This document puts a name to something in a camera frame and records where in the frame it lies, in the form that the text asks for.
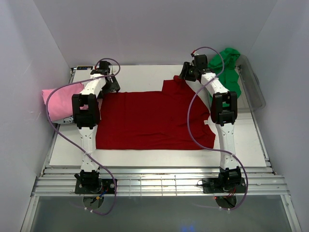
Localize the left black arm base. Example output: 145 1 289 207
74 178 117 195

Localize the aluminium frame rail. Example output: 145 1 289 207
31 166 290 197

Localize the green t-shirt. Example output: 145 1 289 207
208 48 241 98

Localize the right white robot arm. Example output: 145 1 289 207
179 62 241 192

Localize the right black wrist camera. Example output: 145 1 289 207
193 54 208 70

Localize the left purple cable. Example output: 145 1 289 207
45 57 121 216

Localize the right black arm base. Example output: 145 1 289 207
197 178 247 194

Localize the pink folded t-shirt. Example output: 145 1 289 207
48 83 84 123

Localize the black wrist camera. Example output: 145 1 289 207
97 60 112 75
193 54 208 70

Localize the blue label sticker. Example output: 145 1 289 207
76 66 93 70

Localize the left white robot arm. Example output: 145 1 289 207
72 65 120 193

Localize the dark red t-shirt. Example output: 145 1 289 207
96 76 216 150

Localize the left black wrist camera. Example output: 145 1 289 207
97 60 112 75

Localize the clear plastic bin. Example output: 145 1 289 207
235 55 266 112

